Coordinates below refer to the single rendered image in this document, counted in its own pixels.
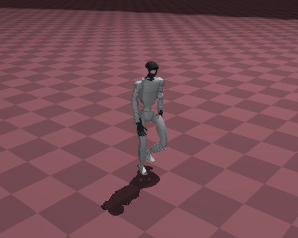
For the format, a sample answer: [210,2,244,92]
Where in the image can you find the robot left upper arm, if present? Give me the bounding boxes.
[157,77,165,99]

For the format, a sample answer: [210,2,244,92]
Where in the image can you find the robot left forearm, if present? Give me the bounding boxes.
[157,99,163,112]

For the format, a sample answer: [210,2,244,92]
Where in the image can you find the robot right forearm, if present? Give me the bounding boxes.
[132,100,141,123]

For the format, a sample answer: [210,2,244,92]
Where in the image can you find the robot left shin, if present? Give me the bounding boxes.
[146,144,166,154]

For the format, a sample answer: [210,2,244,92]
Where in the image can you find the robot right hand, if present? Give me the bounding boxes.
[136,118,147,136]

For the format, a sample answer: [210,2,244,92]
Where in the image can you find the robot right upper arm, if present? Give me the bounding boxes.
[131,80,144,106]

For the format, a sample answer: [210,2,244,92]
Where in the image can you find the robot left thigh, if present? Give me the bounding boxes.
[151,114,167,149]

